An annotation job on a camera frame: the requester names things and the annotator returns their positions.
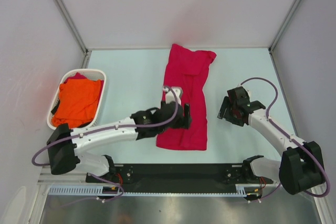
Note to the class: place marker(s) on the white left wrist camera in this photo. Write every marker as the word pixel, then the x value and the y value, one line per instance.
pixel 172 94

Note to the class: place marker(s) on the crimson red t-shirt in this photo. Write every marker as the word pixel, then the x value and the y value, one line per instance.
pixel 188 70

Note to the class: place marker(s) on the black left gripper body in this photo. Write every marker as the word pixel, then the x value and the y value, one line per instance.
pixel 179 123

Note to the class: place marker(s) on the black garment in basket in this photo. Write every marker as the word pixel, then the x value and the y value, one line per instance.
pixel 55 108

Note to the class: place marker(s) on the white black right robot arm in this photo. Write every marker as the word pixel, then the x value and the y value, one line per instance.
pixel 301 166

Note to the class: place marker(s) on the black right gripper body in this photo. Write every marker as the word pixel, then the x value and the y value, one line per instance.
pixel 231 115

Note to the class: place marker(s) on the white slotted cable duct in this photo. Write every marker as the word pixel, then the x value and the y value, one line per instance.
pixel 76 190

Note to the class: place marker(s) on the aluminium corner post left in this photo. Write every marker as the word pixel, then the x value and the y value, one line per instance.
pixel 71 25

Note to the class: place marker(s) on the aluminium corner post right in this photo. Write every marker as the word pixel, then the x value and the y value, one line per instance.
pixel 284 25

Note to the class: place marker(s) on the orange t-shirt in basket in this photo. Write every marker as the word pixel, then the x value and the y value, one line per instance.
pixel 79 101

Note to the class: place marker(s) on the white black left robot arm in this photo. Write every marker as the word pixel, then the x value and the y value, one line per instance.
pixel 68 149

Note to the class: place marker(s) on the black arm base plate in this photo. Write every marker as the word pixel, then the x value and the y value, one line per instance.
pixel 181 178

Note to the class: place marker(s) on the aluminium corner post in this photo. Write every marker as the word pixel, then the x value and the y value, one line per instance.
pixel 71 25
pixel 284 25

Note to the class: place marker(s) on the dark red shirt in basket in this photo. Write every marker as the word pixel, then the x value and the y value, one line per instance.
pixel 77 76

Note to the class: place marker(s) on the white plastic laundry basket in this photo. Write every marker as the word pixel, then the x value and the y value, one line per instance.
pixel 91 74

